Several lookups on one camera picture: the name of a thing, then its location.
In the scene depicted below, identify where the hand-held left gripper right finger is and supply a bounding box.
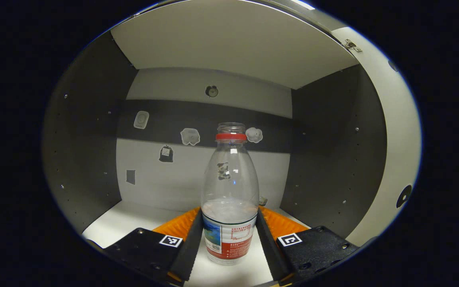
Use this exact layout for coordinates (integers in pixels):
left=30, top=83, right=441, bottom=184
left=255, top=206, right=359, bottom=284

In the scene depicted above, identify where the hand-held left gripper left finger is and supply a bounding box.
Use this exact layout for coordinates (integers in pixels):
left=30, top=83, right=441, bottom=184
left=104, top=206, right=204, bottom=285

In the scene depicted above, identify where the clear plastic water bottle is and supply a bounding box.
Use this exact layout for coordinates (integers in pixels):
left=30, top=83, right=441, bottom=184
left=200, top=122, right=260, bottom=265

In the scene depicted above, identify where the white cabinet door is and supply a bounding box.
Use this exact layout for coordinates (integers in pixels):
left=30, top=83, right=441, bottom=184
left=330, top=26, right=422, bottom=248

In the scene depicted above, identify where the white and dark cabinet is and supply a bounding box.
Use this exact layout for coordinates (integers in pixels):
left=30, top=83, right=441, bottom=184
left=41, top=0, right=387, bottom=287

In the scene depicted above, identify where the white cabinet shelf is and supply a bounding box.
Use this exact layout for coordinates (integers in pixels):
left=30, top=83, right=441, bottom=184
left=110, top=0, right=359, bottom=90

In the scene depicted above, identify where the metal door hinge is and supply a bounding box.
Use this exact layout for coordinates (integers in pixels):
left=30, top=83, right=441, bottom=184
left=343, top=39, right=363, bottom=53

